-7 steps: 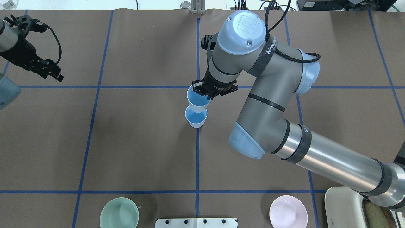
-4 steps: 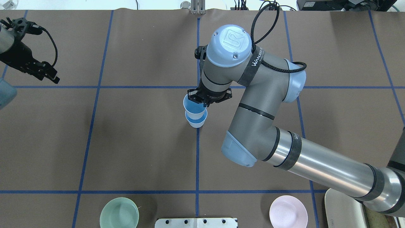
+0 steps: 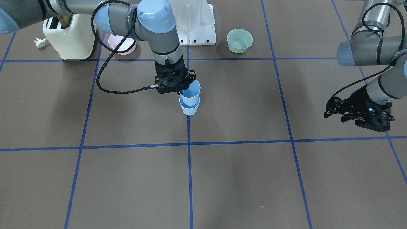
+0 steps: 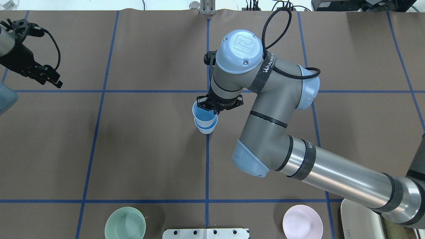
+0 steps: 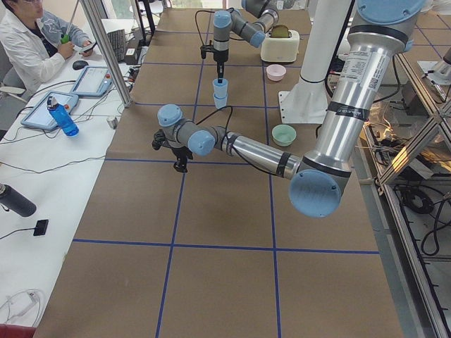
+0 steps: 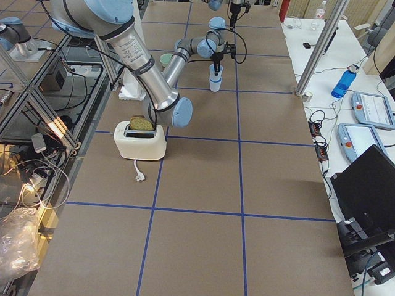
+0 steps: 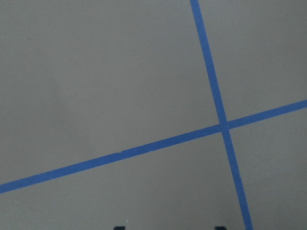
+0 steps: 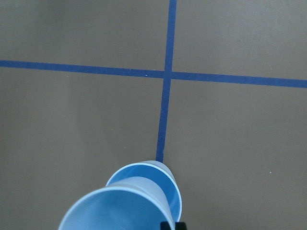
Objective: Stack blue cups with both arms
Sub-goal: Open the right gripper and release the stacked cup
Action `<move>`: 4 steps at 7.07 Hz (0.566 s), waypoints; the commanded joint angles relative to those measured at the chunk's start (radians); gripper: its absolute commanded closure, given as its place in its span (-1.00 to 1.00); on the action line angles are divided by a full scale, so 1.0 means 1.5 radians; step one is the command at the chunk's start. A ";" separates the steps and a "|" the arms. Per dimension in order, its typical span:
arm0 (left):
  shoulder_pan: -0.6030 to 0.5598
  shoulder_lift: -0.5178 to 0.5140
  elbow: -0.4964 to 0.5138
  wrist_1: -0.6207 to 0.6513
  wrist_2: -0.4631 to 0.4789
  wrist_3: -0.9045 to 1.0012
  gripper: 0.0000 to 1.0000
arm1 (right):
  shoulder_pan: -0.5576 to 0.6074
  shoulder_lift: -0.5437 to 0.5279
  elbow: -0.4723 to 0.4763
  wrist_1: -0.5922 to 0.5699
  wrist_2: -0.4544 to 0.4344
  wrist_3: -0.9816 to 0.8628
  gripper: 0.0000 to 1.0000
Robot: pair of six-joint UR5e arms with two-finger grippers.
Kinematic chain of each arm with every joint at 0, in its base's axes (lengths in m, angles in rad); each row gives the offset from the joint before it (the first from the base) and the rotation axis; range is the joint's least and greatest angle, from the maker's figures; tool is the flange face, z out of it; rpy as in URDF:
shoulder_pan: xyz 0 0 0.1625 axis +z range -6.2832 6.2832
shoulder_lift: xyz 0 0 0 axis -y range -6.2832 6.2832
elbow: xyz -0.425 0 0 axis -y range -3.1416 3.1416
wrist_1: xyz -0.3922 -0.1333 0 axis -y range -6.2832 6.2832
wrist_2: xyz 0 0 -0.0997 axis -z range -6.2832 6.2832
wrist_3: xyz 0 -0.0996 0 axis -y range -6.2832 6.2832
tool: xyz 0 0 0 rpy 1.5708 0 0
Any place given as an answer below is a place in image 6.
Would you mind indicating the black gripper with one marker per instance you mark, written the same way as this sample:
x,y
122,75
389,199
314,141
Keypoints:
x,y
216,58
234,9

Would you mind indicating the light blue cup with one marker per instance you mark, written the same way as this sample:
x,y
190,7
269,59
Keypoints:
x,y
215,76
215,85

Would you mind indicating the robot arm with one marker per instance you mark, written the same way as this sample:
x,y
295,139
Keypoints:
x,y
214,5
114,22

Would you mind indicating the green bowl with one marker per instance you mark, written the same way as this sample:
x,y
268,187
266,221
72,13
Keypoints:
x,y
165,59

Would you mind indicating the bread slice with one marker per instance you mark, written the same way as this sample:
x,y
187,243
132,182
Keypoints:
x,y
139,122

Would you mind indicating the cream toaster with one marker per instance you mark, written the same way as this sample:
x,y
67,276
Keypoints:
x,y
139,144

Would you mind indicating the blue water bottle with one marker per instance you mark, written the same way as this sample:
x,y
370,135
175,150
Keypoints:
x,y
345,81

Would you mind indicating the white power plug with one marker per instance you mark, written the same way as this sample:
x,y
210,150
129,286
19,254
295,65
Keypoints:
x,y
140,177

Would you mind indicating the teach pendant near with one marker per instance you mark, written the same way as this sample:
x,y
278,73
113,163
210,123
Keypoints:
x,y
355,139

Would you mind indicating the teach pendant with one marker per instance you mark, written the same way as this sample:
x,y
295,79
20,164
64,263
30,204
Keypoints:
x,y
355,139
373,109

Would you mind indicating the teach pendant far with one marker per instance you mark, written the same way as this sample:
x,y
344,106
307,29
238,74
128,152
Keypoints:
x,y
373,109

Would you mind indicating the black laptop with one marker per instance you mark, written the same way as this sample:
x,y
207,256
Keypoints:
x,y
365,189

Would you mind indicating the plastic bag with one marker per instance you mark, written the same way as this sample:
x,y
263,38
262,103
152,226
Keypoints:
x,y
19,244

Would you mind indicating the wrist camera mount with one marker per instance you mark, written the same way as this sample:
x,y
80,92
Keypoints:
x,y
230,49

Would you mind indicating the aluminium frame post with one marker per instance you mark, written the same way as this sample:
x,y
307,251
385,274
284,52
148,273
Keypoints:
x,y
323,40

